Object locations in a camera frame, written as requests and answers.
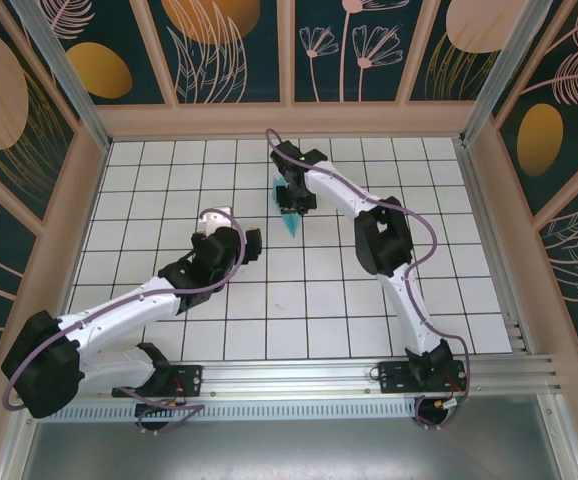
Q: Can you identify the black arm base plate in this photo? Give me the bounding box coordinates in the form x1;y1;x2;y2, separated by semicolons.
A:
111;363;205;399
377;360;470;396

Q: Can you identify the aluminium mounting rail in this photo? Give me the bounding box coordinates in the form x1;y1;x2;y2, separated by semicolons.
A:
16;353;564;402

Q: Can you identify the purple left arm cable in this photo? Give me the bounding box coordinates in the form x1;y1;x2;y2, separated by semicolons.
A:
1;206;248;436

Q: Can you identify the aluminium frame post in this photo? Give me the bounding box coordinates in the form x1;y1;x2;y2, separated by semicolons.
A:
458;0;556;147
8;0;113;152

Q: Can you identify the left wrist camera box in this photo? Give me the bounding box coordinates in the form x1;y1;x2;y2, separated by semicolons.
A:
199;205;234;234

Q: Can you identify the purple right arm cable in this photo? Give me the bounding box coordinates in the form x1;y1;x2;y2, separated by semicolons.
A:
265;128;473;432

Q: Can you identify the grey metal sheet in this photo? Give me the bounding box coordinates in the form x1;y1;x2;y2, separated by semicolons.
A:
16;418;568;480

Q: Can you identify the aluminium side rail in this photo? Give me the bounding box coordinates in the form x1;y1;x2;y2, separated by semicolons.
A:
454;138;538;357

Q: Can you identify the slotted grey cable duct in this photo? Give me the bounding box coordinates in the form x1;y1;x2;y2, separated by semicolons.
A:
38;402;421;422

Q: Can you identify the teal cloth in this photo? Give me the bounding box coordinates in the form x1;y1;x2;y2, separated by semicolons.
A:
272;174;305;238

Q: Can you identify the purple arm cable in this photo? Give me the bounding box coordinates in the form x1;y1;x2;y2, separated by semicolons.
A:
265;128;473;432
1;206;248;436

